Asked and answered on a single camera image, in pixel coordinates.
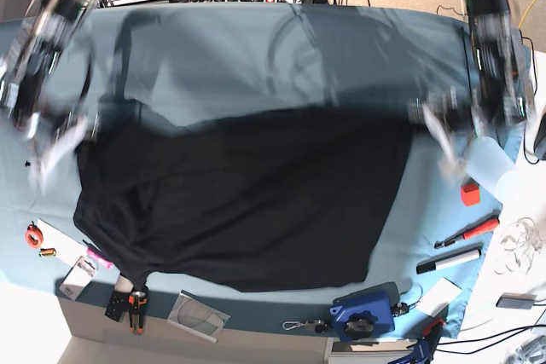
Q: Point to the white paper sheet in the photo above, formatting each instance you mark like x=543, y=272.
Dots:
x=67, y=249

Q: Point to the long black rod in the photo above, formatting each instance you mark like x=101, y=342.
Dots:
x=465, y=52

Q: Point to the red handled screwdriver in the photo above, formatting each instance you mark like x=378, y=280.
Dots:
x=478, y=229

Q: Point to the battery blister pack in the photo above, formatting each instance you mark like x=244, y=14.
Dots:
x=78, y=278

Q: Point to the black t-shirt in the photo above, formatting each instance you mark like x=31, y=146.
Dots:
x=281, y=200

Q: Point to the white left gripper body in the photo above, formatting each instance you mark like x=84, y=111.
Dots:
x=448, y=120

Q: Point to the black and white marker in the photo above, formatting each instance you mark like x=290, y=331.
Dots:
x=448, y=262

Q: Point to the orange tape roll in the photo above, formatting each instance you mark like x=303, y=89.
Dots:
x=34, y=236

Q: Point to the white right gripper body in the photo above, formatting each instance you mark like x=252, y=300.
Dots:
x=49, y=146

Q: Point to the gold battery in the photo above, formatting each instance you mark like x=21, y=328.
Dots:
x=47, y=252

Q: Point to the blue case with knob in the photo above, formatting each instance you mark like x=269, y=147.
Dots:
x=365, y=316

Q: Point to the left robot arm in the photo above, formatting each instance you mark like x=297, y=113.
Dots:
x=501, y=95

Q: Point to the grey phone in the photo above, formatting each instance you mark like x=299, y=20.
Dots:
x=513, y=301

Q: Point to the translucent plastic cup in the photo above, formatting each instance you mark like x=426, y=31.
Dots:
x=489, y=165

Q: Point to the orange black pliers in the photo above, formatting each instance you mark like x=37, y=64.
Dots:
x=137, y=302

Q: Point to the white booklet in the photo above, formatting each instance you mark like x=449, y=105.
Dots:
x=438, y=297

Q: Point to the silver carabiner keyring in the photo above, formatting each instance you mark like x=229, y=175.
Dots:
x=316, y=326

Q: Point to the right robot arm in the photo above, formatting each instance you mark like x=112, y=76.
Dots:
x=47, y=29

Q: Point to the red cube block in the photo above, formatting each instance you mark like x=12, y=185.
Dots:
x=470, y=194

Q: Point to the clear cd sleeve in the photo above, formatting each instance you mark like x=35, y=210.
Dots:
x=196, y=318

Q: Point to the pink packaged item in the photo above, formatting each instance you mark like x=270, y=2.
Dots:
x=99, y=259

